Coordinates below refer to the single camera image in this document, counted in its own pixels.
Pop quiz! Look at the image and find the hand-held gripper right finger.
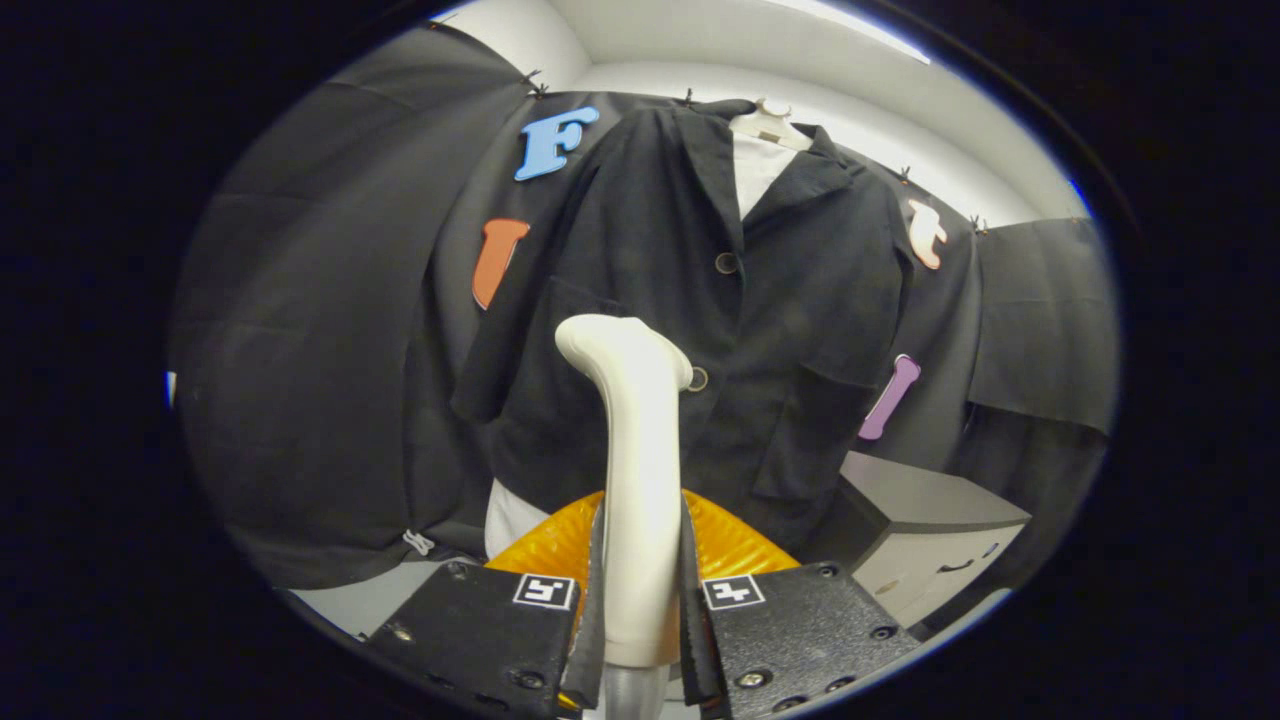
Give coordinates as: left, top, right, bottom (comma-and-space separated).
683, 490, 921, 720

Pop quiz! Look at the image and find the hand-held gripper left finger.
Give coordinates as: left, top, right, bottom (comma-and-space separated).
365, 490, 606, 720

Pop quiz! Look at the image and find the white garment steamer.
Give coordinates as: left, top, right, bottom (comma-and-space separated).
555, 314, 694, 720

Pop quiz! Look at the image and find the black suit jacket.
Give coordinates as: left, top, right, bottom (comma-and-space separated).
450, 98, 916, 556

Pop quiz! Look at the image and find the white shirt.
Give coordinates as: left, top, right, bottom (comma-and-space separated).
484, 130, 801, 559

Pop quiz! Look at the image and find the grey cabinet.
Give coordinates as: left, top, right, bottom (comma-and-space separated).
805, 450, 1032, 629

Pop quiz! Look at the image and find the black backdrop cloth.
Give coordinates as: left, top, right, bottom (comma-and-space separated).
168, 22, 1121, 641

